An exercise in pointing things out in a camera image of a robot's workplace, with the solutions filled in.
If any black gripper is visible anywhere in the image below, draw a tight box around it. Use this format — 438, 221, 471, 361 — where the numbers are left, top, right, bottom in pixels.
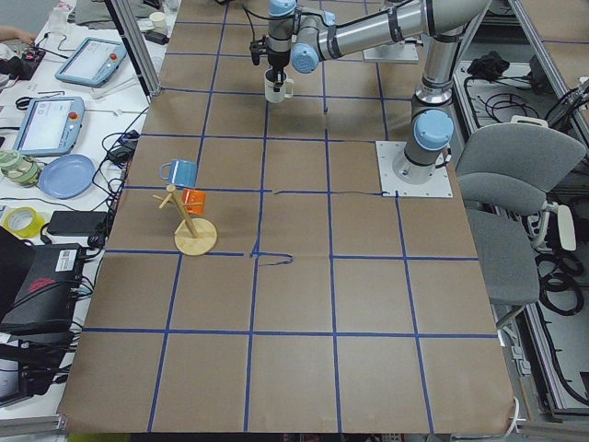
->
249, 35, 291, 69

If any white mug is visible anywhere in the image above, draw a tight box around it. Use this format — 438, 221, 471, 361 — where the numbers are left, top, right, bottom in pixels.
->
264, 69, 295, 103

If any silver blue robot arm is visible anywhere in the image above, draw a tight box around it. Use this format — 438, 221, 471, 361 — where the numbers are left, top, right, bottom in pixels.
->
249, 1, 489, 181

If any white paper cup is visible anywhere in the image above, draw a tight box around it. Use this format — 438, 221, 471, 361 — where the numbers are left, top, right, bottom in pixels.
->
149, 11, 167, 34

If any black power adapter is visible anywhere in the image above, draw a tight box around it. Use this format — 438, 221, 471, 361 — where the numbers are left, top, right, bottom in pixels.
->
144, 29, 169, 45

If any blue mug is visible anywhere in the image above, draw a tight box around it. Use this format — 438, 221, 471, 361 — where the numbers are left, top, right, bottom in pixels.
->
159, 159, 197, 188

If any orange mug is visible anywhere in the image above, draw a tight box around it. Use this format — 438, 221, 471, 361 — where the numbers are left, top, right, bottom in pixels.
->
181, 188, 206, 215

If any upper teach pendant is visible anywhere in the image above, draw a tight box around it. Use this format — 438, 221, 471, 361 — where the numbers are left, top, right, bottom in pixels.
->
54, 37, 127, 87

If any teach pendant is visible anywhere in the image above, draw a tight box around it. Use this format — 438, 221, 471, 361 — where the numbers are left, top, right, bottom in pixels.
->
54, 37, 127, 87
13, 97, 86, 157

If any wooden mug tree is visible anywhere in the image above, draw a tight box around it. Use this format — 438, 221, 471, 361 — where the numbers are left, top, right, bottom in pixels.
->
154, 184, 217, 256

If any black cloth bundle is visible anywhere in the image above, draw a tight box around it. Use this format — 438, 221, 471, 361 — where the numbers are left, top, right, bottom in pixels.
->
467, 51, 510, 81

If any lower teach pendant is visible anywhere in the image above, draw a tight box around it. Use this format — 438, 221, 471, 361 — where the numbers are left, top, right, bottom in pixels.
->
13, 97, 86, 157

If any blue plate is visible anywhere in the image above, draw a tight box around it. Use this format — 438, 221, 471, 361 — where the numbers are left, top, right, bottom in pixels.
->
38, 154, 96, 199

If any grey office chair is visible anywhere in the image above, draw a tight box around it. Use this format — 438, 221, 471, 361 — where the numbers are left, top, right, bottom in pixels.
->
456, 122, 586, 328

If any green tape rolls stack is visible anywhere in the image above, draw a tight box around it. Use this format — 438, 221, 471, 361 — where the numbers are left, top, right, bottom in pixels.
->
1, 150, 41, 188

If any yellow tape roll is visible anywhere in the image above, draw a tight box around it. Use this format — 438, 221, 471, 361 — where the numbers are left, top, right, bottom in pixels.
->
3, 206, 45, 239

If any black computer box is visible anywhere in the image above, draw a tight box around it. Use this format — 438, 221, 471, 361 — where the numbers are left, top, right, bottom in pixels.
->
1, 241, 83, 335

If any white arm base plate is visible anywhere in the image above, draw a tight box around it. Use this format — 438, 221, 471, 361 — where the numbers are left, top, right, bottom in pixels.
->
375, 141, 453, 198

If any aluminium frame post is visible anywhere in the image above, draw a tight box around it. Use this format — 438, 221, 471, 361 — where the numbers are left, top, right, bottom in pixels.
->
104, 0, 161, 98

